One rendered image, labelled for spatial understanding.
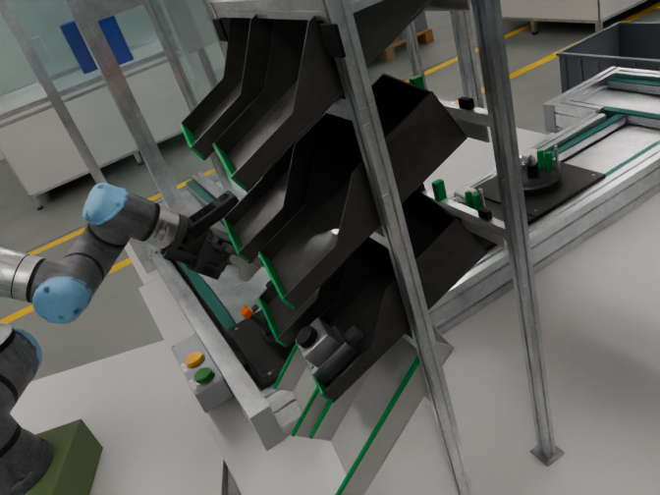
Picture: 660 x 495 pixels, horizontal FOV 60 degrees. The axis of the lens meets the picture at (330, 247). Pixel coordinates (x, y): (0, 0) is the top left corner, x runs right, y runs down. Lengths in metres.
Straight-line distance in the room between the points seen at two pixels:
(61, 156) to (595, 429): 5.63
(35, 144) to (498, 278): 5.30
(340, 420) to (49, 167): 5.45
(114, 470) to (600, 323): 1.07
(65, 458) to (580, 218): 1.26
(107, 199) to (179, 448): 0.57
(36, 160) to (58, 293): 5.25
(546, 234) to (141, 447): 1.03
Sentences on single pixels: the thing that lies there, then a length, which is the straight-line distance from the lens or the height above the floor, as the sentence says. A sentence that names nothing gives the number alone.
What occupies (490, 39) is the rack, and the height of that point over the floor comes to 1.56.
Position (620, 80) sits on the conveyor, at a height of 0.95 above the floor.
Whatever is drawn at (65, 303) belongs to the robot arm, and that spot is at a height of 1.33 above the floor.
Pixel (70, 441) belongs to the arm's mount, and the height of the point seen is 0.96.
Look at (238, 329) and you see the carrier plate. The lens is 1.35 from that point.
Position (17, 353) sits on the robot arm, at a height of 1.15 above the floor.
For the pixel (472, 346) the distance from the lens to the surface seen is 1.27.
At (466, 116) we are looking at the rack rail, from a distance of 0.74.
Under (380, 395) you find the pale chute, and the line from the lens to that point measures 0.90.
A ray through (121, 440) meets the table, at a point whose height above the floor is 0.86.
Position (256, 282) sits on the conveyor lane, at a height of 0.92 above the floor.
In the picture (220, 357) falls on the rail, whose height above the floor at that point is 0.96.
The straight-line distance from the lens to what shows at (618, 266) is 1.45.
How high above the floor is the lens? 1.73
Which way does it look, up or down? 30 degrees down
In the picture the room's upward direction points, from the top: 19 degrees counter-clockwise
